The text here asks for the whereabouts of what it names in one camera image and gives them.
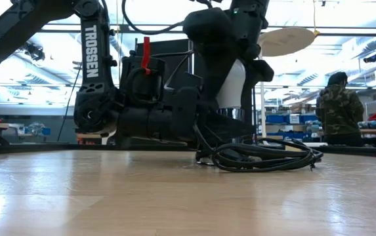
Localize white round pedestal table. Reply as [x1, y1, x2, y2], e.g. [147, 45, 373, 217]
[257, 27, 318, 139]

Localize blue storage crate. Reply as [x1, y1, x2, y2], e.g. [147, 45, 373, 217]
[285, 130, 320, 140]

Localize yellow hanging cable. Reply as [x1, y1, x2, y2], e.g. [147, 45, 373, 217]
[312, 0, 320, 36]

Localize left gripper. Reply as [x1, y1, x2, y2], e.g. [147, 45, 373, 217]
[170, 86, 257, 147]

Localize grey blue cloth pile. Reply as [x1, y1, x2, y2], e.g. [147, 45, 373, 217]
[304, 119, 376, 130]

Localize red cable strap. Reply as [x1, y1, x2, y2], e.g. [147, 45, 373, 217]
[140, 36, 152, 75]

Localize black hanging cable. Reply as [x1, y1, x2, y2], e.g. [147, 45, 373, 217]
[57, 60, 84, 142]

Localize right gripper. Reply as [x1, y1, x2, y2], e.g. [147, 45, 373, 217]
[182, 7, 276, 103]

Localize blue plastic item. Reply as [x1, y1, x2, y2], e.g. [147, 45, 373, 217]
[23, 121, 52, 137]

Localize white LED lightbulb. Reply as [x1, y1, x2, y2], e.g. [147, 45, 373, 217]
[215, 58, 247, 110]

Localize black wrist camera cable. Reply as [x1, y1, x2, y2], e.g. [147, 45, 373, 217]
[121, 0, 186, 36]

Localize white cylindrical bin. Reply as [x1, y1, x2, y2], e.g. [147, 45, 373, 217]
[100, 129, 118, 146]

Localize black power cord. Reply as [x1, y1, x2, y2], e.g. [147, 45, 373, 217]
[192, 123, 325, 174]

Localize chrome lamp base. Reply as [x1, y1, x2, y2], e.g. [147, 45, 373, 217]
[196, 107, 247, 167]

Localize wooden shelf with red items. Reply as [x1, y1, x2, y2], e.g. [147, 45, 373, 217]
[75, 130, 103, 146]

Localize person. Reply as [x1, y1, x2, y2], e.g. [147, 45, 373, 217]
[315, 71, 366, 148]

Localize black table edge rail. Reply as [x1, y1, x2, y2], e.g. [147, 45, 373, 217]
[0, 143, 376, 159]

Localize black ceiling camera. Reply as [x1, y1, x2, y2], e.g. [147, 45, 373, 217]
[19, 41, 47, 62]

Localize blue storage bin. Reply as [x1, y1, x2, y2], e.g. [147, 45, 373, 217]
[266, 113, 289, 125]
[299, 113, 320, 125]

